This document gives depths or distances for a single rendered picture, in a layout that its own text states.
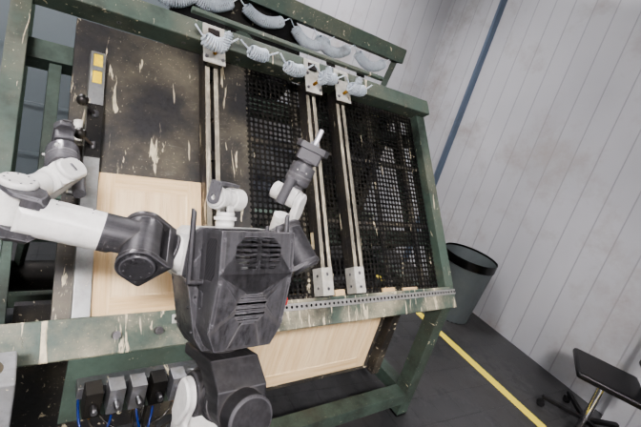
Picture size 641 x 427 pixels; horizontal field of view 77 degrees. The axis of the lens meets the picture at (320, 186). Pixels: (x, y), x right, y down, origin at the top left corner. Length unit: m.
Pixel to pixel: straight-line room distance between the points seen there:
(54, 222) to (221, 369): 0.50
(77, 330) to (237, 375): 0.60
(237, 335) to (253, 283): 0.13
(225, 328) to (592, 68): 4.05
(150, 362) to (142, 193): 0.59
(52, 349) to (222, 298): 0.66
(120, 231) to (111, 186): 0.59
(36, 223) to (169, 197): 0.71
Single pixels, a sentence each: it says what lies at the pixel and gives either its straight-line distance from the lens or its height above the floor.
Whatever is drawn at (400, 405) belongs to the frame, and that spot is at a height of 0.09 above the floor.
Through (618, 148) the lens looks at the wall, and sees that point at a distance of 4.22.
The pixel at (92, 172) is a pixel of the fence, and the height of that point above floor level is 1.28.
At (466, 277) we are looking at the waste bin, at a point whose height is 0.50.
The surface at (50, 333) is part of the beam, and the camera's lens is 1.50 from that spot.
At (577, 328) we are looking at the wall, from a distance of 4.29.
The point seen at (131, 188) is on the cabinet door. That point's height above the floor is 1.24.
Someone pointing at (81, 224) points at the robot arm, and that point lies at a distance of 1.03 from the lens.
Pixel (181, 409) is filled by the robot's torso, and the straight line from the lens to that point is 1.22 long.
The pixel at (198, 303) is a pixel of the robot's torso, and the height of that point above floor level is 1.21.
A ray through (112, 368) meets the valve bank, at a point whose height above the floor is 0.76.
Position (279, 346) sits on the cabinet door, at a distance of 2.21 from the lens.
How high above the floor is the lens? 1.79
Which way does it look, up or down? 13 degrees down
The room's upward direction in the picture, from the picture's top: 17 degrees clockwise
